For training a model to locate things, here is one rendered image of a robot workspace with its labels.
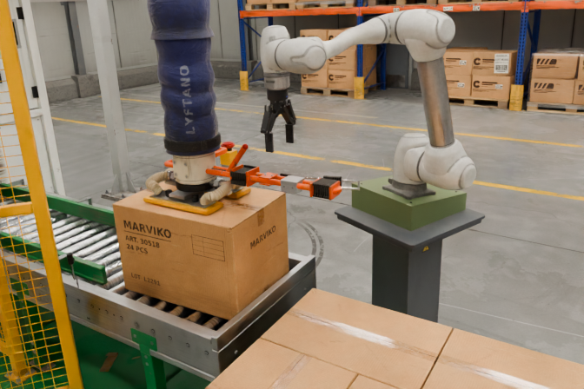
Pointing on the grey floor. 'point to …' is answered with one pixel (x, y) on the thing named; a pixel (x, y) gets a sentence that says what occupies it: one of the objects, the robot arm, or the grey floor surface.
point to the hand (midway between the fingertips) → (280, 144)
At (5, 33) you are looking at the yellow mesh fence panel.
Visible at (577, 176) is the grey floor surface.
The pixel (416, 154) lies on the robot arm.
